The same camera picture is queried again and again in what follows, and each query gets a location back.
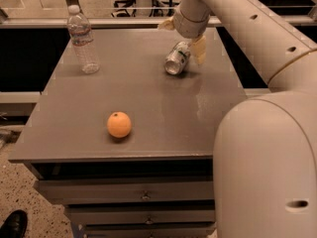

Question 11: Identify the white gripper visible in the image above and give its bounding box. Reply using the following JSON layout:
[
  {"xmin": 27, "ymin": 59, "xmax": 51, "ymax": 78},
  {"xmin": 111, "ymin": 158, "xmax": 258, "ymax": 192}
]
[{"xmin": 158, "ymin": 8, "xmax": 210, "ymax": 65}]

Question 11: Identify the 7up soda can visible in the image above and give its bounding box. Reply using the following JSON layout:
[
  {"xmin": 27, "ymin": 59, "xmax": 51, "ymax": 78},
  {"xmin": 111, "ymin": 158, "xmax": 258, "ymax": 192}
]
[{"xmin": 164, "ymin": 42, "xmax": 190, "ymax": 75}]

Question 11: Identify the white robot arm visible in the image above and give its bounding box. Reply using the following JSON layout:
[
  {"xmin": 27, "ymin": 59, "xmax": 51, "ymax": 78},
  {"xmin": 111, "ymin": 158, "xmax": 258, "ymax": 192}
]
[{"xmin": 162, "ymin": 0, "xmax": 317, "ymax": 238}]

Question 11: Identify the black office chair base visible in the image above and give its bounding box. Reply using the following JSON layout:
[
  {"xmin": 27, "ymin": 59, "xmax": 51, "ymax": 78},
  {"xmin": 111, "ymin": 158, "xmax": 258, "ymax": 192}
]
[{"xmin": 111, "ymin": 0, "xmax": 159, "ymax": 18}]

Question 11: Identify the clear plastic water bottle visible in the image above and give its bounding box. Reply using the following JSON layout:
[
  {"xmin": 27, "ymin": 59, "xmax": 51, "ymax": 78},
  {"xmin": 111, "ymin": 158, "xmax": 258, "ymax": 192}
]
[{"xmin": 66, "ymin": 5, "xmax": 100, "ymax": 74}]

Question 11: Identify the orange fruit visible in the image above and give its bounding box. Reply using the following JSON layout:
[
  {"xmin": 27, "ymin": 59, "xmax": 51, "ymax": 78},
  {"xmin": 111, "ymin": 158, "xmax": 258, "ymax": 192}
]
[{"xmin": 107, "ymin": 112, "xmax": 132, "ymax": 138}]

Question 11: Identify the grey drawer cabinet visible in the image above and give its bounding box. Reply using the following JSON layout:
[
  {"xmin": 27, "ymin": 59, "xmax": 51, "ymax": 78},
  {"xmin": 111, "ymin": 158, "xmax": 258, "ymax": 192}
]
[{"xmin": 8, "ymin": 27, "xmax": 249, "ymax": 238}]

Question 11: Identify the top cabinet drawer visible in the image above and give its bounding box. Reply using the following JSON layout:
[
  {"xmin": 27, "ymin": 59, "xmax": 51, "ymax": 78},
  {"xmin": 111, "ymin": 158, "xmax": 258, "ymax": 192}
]
[{"xmin": 34, "ymin": 179, "xmax": 214, "ymax": 205}]

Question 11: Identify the cabinet drawer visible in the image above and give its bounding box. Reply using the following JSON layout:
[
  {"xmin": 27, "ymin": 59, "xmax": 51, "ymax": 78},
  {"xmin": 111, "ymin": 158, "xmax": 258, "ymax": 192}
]
[
  {"xmin": 34, "ymin": 179, "xmax": 214, "ymax": 205},
  {"xmin": 84, "ymin": 223, "xmax": 215, "ymax": 238},
  {"xmin": 65, "ymin": 204, "xmax": 215, "ymax": 225}
]

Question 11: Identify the bottom cabinet drawer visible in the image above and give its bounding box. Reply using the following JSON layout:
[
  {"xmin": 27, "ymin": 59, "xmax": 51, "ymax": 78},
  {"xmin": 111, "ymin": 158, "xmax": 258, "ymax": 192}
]
[{"xmin": 84, "ymin": 223, "xmax": 215, "ymax": 238}]

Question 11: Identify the middle cabinet drawer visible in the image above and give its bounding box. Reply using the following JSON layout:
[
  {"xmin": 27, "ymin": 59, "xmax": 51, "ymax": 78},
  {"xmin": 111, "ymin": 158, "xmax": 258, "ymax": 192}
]
[{"xmin": 65, "ymin": 204, "xmax": 215, "ymax": 225}]

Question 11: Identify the black shoe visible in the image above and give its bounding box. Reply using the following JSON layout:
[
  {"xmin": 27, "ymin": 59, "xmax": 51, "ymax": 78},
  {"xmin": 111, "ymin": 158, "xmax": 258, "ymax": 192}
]
[{"xmin": 0, "ymin": 210, "xmax": 28, "ymax": 238}]

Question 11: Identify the metal railing frame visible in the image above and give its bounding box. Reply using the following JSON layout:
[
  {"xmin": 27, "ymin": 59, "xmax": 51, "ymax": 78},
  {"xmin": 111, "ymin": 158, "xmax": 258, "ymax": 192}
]
[{"xmin": 0, "ymin": 0, "xmax": 317, "ymax": 30}]

